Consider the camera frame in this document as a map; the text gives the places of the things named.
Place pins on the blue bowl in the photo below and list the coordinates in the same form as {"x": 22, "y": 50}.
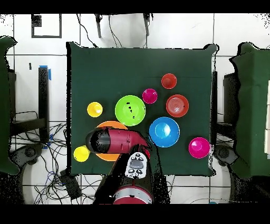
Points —
{"x": 164, "y": 138}

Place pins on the bright yellow cup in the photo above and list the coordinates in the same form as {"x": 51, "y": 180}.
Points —
{"x": 81, "y": 154}

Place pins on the small orange bowl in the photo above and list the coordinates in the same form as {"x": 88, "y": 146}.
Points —
{"x": 177, "y": 105}

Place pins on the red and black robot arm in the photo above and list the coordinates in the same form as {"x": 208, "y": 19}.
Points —
{"x": 120, "y": 141}

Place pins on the black metal stand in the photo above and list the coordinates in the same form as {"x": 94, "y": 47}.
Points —
{"x": 43, "y": 95}

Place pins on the pink cup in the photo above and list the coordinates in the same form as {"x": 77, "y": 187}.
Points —
{"x": 149, "y": 96}

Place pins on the grey office chair base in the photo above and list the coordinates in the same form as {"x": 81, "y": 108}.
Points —
{"x": 27, "y": 152}
{"x": 223, "y": 153}

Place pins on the grey metal leg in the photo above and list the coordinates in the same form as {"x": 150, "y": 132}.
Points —
{"x": 146, "y": 25}
{"x": 98, "y": 27}

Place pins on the green bowl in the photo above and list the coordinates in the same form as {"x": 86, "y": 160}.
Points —
{"x": 124, "y": 115}

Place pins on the black cabinet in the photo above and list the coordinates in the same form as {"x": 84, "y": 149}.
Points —
{"x": 12, "y": 95}
{"x": 231, "y": 99}

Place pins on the large yellow-orange bowl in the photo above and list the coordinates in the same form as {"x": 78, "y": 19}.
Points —
{"x": 111, "y": 124}

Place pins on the grey square floor frame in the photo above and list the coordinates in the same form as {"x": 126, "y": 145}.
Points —
{"x": 46, "y": 36}

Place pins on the black metal post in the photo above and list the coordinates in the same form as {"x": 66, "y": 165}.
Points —
{"x": 214, "y": 101}

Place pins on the amber yellow cup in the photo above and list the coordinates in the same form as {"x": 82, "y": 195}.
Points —
{"x": 93, "y": 111}

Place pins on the pink bowl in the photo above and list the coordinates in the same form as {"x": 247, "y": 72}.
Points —
{"x": 199, "y": 149}

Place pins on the dark green table cloth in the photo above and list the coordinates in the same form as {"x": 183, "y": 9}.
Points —
{"x": 126, "y": 69}

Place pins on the orange cup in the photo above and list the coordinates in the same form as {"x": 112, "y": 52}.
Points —
{"x": 169, "y": 81}

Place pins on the green cloth side table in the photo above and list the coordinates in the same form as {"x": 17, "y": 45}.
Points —
{"x": 4, "y": 105}
{"x": 253, "y": 105}

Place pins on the blue tape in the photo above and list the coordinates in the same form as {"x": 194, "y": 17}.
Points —
{"x": 49, "y": 74}

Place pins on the black power adapter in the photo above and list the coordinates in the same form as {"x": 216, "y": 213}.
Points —
{"x": 70, "y": 186}

